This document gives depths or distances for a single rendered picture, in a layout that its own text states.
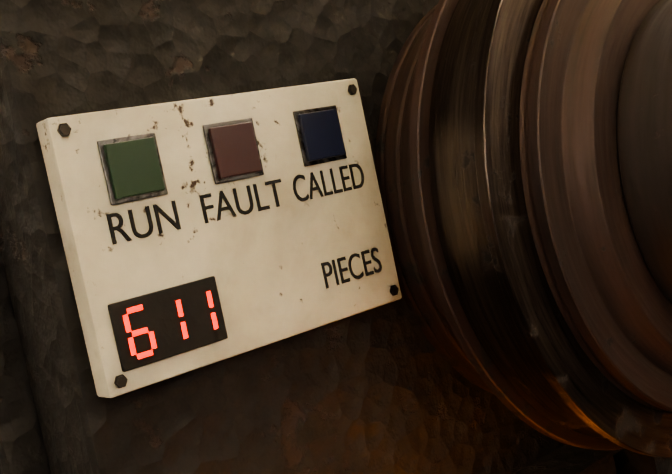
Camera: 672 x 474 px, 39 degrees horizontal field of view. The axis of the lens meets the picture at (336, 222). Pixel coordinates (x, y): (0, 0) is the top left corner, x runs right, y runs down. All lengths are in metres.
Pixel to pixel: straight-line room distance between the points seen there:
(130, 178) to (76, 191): 0.04
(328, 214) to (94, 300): 0.20
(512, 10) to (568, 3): 0.05
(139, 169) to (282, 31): 0.18
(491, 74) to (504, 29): 0.04
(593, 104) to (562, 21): 0.07
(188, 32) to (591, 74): 0.29
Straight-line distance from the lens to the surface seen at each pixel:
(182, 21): 0.70
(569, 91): 0.69
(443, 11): 0.74
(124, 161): 0.62
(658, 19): 0.74
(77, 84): 0.65
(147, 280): 0.63
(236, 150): 0.67
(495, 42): 0.67
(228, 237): 0.66
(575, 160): 0.68
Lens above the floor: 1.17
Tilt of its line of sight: 3 degrees down
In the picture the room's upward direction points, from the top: 12 degrees counter-clockwise
